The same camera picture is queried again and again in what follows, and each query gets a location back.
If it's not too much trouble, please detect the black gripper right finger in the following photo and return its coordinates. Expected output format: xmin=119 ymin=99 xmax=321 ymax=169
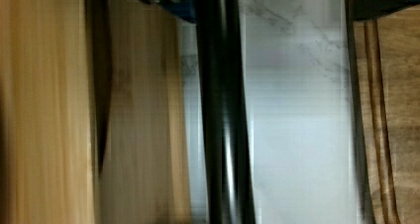
xmin=353 ymin=0 xmax=420 ymax=21

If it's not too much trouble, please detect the black drawer handle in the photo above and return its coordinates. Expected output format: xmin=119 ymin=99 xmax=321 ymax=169
xmin=195 ymin=0 xmax=256 ymax=224

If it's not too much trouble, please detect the wooden cutting board tray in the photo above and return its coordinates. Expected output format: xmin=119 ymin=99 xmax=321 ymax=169
xmin=348 ymin=7 xmax=420 ymax=224

